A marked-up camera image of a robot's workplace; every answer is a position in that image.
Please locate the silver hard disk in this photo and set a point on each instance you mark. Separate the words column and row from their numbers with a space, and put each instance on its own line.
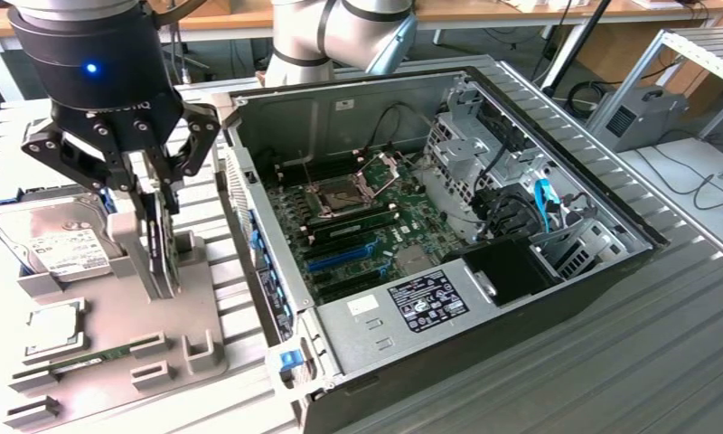
column 53, row 235

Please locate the silver CPU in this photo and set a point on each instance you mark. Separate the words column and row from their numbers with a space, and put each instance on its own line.
column 51, row 327

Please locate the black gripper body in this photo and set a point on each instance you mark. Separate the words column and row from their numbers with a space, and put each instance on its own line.
column 96, row 68

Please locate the long wooden desk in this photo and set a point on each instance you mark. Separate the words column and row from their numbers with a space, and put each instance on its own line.
column 638, row 11

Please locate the thin metal locking lever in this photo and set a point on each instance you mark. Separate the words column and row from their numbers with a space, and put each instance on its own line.
column 308, row 167

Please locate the graphics card with metal bracket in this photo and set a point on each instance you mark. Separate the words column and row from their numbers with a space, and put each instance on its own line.
column 163, row 253

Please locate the hard disk drive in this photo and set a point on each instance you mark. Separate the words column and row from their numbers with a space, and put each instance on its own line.
column 108, row 201

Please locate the blue case latch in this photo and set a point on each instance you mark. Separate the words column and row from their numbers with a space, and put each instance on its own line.
column 289, row 359

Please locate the blue expansion slot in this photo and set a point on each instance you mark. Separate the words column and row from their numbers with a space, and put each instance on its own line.
column 337, row 260

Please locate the CPU socket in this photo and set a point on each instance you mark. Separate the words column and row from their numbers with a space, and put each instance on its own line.
column 340, row 199

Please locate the open black PC case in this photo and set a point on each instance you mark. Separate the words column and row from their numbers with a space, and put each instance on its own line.
column 397, row 398

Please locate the black stand pole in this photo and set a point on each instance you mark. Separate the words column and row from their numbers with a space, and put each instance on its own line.
column 577, row 43

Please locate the silver chipset heat sink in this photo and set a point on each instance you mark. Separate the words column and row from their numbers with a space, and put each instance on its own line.
column 413, row 260

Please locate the perforated metal disk bay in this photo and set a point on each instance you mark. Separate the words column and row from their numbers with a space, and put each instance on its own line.
column 458, row 149

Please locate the grey plastic parts rack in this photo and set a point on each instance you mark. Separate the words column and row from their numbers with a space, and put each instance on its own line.
column 115, row 325

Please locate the grey control box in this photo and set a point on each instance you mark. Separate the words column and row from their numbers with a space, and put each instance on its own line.
column 645, row 122

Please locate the silver power supply unit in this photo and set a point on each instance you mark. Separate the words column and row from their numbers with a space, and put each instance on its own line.
column 361, row 334

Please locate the aluminium profile frame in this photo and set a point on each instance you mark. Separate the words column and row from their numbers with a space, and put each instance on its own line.
column 714, row 56

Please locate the green motherboard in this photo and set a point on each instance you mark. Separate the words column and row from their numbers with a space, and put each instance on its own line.
column 409, row 212

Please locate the green RAM stick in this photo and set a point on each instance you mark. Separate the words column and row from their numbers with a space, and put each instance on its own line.
column 84, row 361

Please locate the wooden box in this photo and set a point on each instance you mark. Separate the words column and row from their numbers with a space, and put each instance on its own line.
column 235, row 6

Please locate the RAM stick with white label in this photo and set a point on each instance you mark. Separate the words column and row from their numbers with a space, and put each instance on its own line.
column 349, row 230

